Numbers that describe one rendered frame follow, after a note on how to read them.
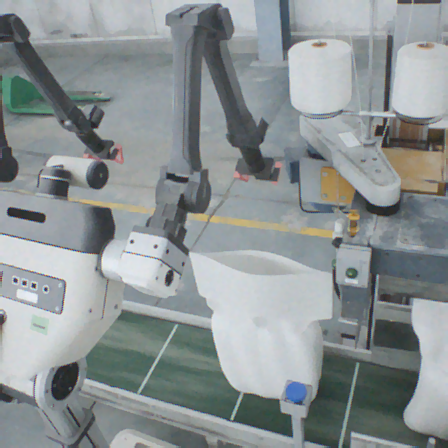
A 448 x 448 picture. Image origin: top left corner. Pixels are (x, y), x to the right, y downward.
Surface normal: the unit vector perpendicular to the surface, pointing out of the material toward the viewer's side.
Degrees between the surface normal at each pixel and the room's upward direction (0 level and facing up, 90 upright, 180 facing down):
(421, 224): 0
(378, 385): 0
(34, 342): 50
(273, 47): 90
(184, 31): 66
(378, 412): 0
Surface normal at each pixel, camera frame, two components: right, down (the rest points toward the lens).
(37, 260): -0.39, -0.05
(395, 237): -0.13, -0.79
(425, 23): -0.36, 0.60
